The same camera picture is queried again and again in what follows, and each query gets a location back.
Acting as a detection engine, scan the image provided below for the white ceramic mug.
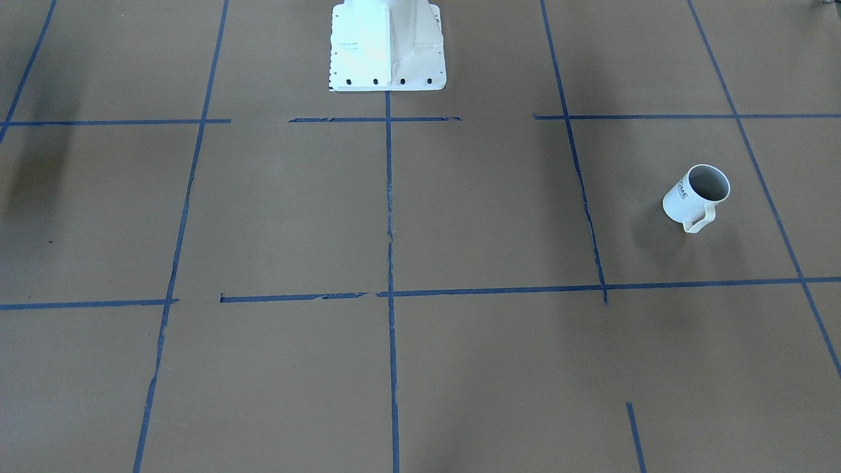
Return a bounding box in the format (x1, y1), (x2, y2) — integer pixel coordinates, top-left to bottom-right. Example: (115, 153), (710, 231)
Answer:
(662, 164), (732, 234)

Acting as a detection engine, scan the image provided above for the white camera pedestal column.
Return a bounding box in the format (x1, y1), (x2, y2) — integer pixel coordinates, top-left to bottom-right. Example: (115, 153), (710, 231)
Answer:
(329, 1), (447, 92)

